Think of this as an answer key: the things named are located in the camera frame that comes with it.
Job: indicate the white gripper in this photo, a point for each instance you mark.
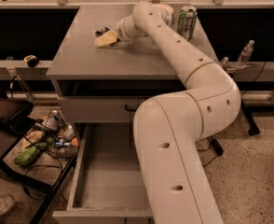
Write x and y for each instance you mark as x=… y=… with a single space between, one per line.
x=122 y=31

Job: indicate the dark blue rxbar wrapper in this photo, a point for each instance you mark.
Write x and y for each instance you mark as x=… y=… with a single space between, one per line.
x=102 y=31

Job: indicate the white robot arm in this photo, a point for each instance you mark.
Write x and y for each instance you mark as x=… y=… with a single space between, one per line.
x=167 y=127

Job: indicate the grey drawer cabinet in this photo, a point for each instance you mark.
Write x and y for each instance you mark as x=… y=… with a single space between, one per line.
x=135 y=68

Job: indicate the closed grey top drawer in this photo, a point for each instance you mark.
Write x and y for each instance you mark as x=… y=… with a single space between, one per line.
x=99 y=109

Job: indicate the open grey middle drawer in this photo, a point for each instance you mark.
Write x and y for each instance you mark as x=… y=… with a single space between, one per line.
x=108 y=186

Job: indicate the white paper bowl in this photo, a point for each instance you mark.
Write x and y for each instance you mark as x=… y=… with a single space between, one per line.
x=166 y=13

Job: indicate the small black yellow device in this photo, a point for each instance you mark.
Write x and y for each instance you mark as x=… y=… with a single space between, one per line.
x=31 y=61

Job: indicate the green soda can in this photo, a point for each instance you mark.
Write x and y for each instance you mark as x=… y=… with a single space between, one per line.
x=186 y=22

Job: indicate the metal can in pile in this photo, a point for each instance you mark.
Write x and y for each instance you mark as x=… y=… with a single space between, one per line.
x=58 y=118

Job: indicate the dark brown chair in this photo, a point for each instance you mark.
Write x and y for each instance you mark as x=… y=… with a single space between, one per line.
x=13 y=112

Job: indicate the tan snack bag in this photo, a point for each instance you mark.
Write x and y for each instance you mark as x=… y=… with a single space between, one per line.
x=32 y=138

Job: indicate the clear plastic water bottle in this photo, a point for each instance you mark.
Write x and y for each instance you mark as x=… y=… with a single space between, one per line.
x=245 y=54

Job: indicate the green chip bag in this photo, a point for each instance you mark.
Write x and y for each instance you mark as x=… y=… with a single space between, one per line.
x=27 y=156

